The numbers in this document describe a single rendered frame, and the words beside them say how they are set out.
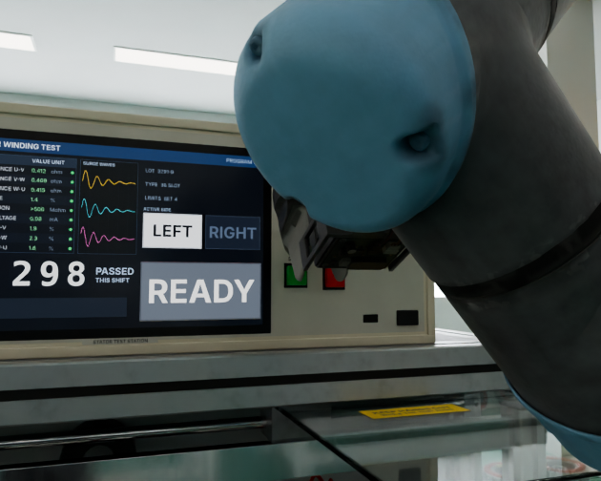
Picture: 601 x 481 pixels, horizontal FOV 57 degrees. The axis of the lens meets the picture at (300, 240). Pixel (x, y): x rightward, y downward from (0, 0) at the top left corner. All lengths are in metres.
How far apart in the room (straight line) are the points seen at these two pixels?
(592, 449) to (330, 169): 0.15
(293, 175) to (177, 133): 0.34
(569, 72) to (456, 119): 4.51
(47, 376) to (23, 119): 0.21
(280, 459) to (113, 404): 0.14
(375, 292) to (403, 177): 0.40
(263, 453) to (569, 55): 4.40
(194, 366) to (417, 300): 0.23
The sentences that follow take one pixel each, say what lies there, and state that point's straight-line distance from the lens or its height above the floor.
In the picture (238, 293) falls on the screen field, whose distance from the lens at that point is 0.50.
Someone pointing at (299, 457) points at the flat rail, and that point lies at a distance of 0.50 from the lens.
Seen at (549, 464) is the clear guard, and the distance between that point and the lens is 0.39.
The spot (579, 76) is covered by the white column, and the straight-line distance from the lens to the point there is 4.73.
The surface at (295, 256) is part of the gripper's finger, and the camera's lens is 0.45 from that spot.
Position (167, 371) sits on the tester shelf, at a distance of 0.47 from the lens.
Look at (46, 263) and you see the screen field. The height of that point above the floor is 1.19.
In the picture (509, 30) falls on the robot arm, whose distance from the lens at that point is 0.19.
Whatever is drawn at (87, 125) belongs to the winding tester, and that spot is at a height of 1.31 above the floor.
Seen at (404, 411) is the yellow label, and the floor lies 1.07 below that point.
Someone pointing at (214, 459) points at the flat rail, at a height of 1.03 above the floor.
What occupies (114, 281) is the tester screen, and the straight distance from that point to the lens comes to 0.49.
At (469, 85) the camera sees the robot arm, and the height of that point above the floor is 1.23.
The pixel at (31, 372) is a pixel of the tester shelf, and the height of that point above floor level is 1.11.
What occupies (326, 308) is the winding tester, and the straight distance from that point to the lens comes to 0.53.
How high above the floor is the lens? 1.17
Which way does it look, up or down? 5 degrees up
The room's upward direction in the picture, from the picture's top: straight up
